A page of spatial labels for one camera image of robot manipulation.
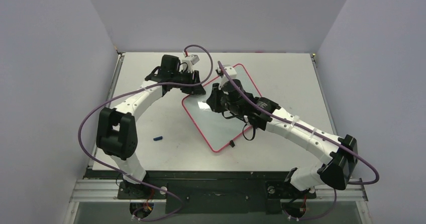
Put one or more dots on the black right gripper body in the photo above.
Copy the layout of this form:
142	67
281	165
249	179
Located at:
219	99

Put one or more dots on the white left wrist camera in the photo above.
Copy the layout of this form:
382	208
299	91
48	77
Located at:
188	62

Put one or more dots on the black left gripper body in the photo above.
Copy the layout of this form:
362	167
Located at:
185	77

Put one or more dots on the aluminium frame rail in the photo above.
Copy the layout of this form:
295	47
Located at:
97	190

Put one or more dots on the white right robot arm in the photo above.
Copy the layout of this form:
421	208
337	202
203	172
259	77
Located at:
335	165

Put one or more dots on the blue marker cap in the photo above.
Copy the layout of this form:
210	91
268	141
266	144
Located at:
158	138

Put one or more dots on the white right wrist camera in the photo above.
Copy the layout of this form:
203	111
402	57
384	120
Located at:
226	69

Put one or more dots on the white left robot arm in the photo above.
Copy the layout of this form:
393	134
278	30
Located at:
117	132

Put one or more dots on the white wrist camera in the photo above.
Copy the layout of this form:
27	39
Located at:
226	69
188	62

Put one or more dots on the pink framed whiteboard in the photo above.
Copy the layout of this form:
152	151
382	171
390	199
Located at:
213	127

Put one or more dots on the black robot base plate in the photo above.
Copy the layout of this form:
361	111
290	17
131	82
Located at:
209	192

